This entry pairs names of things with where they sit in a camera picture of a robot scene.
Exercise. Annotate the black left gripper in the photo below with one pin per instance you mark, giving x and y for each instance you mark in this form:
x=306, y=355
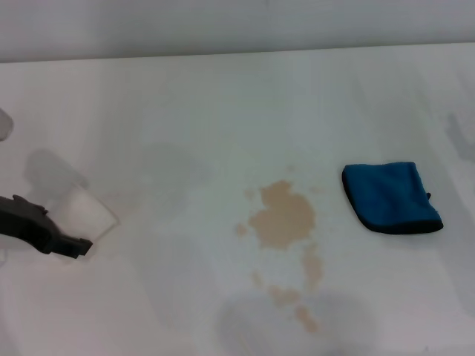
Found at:
x=22, y=222

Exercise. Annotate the brown water stain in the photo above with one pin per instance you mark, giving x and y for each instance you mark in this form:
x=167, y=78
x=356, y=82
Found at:
x=284, y=219

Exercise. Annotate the white paper cup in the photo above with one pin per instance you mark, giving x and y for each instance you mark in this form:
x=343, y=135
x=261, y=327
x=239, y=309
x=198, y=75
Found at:
x=87, y=211

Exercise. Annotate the blue microfibre rag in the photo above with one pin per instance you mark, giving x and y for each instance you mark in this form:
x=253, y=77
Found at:
x=389, y=196

